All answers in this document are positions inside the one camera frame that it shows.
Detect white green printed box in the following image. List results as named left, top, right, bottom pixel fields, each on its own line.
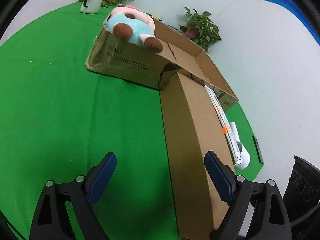
left=204, top=86, right=243, bottom=166

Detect white mug black handle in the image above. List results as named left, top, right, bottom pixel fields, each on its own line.
left=80, top=0, right=103, bottom=14

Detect large open cardboard tray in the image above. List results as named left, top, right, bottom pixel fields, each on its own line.
left=86, top=21, right=238, bottom=110

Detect long brown cardboard box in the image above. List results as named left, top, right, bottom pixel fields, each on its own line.
left=160, top=73, right=233, bottom=239

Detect black remote control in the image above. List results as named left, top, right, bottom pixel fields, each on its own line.
left=252, top=135, right=264, bottom=164

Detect right potted green plant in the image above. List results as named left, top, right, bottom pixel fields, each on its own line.
left=179, top=7, right=221, bottom=52

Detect green table cloth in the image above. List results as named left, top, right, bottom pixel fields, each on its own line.
left=1, top=3, right=182, bottom=239

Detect small packets at table back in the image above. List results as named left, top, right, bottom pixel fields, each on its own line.
left=148, top=13, right=180, bottom=32

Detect pig plush toy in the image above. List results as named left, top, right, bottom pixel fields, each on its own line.
left=103, top=5, right=163, bottom=53

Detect blue swoosh wall decal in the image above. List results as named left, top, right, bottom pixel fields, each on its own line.
left=264, top=0, right=319, bottom=44

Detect white cylinder bottle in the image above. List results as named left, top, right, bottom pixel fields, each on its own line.
left=229, top=121, right=251, bottom=171

